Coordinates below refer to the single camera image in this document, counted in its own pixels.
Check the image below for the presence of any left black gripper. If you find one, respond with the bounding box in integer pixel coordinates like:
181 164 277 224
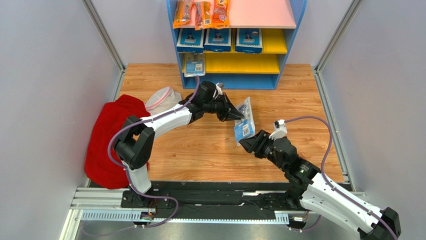
203 93 245 123

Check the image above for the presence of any clear blister razor pack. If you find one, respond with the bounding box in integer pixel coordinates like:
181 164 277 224
183 53 206 78
234 97 256 146

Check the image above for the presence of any white blue Harry's box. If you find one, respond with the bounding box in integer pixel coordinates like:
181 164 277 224
176 28 205 54
203 28 232 53

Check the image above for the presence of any blue razor box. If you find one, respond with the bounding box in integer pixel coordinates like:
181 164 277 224
235 28 263 54

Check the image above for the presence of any orange BIC razor bag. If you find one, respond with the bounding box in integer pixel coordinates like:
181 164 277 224
211 0 230 29

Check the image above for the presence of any narrow orange razor pack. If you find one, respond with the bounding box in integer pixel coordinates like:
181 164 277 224
194 1 213 31

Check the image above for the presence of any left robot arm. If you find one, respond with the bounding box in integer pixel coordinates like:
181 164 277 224
107 77 245 207

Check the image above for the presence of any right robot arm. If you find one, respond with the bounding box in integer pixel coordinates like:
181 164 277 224
239 130 402 240

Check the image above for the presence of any blue shelf unit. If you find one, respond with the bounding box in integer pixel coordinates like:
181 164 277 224
165 0 308 90

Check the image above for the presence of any orange razor pack on shelf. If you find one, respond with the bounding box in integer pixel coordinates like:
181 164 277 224
172 0 194 29

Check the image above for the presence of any white mesh zip bag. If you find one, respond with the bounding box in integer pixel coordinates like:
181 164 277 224
145 86 182 116

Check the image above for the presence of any red cloth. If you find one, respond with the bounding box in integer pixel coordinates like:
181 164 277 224
84 94 150 190

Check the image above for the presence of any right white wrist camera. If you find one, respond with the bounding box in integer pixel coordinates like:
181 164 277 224
269 119 288 140

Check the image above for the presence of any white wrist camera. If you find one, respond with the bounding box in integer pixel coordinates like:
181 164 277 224
214 82 225 99
269 119 288 140

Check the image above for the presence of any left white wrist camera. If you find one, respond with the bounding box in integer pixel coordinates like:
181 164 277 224
214 82 225 99

